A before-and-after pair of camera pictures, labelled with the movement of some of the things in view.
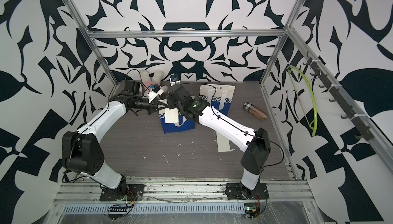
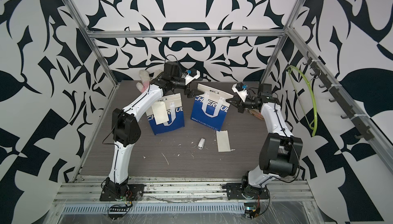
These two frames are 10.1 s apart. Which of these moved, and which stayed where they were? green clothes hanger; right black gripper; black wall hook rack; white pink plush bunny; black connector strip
Moved: right black gripper
Stayed: black wall hook rack; black connector strip; green clothes hanger; white pink plush bunny
